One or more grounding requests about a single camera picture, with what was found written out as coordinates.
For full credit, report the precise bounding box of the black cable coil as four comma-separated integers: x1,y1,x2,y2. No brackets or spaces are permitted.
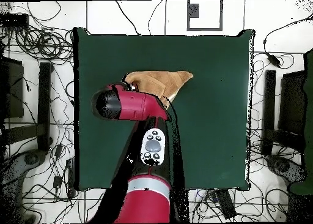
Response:
14,25,74,63

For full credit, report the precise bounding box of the black power strip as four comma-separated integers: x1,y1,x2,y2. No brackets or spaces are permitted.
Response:
65,157,75,198
215,189,237,220

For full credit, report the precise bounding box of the dark green table cloth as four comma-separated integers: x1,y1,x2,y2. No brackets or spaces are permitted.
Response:
73,27,255,192

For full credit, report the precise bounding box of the grey square frame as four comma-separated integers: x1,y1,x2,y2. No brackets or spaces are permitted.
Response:
186,0,224,32

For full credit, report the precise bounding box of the dark wheeled stand foot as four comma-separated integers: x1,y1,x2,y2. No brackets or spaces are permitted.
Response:
1,149,47,184
266,155,306,185

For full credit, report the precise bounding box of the tan terry towel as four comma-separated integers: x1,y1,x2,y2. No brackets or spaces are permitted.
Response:
123,70,194,111

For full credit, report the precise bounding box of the black panel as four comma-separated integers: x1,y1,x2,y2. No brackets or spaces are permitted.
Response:
278,70,306,136
0,57,24,119

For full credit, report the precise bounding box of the green cloth sheet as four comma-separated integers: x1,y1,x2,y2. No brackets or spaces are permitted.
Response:
289,48,313,195

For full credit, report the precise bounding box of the black stand bar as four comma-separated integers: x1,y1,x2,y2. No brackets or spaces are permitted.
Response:
261,69,304,156
4,62,53,151

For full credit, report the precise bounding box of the black power adapter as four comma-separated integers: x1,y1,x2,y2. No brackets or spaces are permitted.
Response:
267,53,281,68

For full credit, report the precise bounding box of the black box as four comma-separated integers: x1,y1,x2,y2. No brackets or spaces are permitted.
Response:
0,13,29,28

